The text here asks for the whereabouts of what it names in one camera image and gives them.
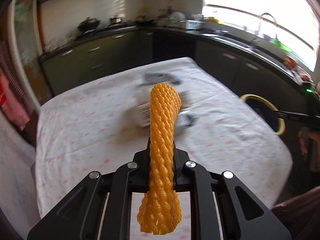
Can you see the yellow rimmed trash bin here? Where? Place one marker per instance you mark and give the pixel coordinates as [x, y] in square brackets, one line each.
[266, 110]

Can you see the dark green kitchen cabinets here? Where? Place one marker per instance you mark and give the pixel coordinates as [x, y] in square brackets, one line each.
[234, 63]

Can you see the chrome kitchen faucet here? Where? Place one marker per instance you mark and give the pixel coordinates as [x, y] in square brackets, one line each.
[267, 29]

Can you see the person's right hand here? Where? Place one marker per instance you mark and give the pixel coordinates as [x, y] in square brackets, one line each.
[305, 140]

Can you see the red white milk carton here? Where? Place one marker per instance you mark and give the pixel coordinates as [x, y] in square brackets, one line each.
[141, 112]

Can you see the white dish rack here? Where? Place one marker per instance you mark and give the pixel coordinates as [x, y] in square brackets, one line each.
[179, 20]

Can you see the white blue toothpaste tube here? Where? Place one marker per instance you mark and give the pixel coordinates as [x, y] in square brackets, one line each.
[154, 78]

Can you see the white floral tablecloth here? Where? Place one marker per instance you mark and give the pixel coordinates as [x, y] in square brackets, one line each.
[93, 161]

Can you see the black wok on stove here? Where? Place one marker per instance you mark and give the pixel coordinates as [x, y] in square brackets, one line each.
[88, 24]

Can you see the red checkered apron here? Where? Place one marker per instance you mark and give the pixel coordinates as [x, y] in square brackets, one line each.
[14, 103]

